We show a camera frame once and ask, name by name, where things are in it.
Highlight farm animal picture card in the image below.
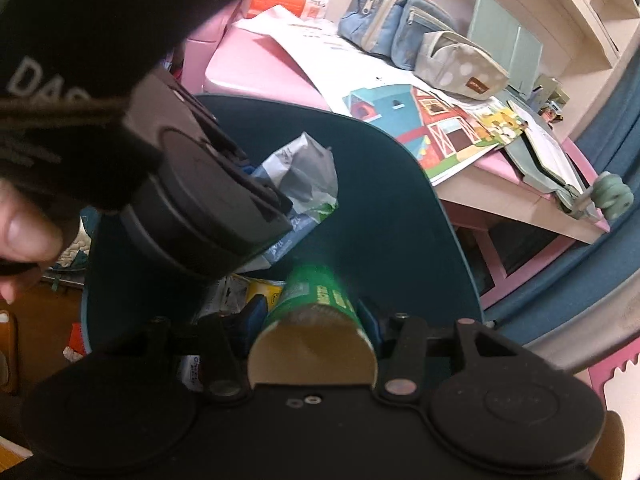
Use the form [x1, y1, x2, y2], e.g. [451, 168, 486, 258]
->
[470, 97, 528, 148]

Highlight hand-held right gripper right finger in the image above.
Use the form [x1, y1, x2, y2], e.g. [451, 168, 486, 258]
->
[356, 297, 506, 403]

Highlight mint green clipboard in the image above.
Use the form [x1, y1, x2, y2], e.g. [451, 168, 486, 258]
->
[502, 100, 601, 221]

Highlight grey white plastic bag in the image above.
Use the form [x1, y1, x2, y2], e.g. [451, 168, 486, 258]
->
[235, 131, 341, 273]

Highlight grey dotted pouch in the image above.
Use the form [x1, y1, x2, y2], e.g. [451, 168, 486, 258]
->
[416, 31, 511, 98]

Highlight barn picture paper sheet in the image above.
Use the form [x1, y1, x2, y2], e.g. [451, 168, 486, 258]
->
[235, 12, 503, 185]

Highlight green paper cup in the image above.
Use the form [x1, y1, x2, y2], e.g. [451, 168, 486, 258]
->
[247, 260, 377, 388]

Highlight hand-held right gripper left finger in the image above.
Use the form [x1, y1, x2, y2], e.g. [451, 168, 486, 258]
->
[145, 292, 268, 402]

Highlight person's left hand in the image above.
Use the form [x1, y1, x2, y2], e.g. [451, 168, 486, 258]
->
[0, 180, 68, 306]

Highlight white printed plastic wrapper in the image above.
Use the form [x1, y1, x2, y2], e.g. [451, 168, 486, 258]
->
[200, 275, 251, 321]

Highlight yellow juice carton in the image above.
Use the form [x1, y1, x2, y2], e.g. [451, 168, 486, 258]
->
[245, 279, 286, 311]

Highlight white bookshelf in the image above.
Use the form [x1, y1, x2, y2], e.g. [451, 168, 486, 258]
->
[415, 0, 636, 131]

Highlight blue pencil case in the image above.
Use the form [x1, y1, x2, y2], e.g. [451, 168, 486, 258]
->
[339, 0, 458, 71]

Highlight pink foam puzzle mat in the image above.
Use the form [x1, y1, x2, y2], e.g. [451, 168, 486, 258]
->
[587, 360, 640, 426]

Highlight cookie snack wrapper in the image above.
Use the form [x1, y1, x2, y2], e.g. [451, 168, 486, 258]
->
[180, 355, 206, 391]

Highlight dark teal trash bin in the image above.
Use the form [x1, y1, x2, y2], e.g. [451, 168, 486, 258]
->
[80, 94, 486, 356]

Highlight pink desk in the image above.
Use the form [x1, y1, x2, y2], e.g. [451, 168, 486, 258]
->
[175, 0, 613, 311]

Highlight green toy figure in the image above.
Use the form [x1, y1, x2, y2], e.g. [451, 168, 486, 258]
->
[587, 171, 632, 222]

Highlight red mesh net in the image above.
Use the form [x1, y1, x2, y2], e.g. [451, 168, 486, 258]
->
[62, 322, 88, 361]

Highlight zigzag quilted blanket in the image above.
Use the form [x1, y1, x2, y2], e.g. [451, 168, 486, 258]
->
[50, 210, 96, 281]

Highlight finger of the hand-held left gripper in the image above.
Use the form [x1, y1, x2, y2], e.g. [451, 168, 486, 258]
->
[187, 92, 295, 221]

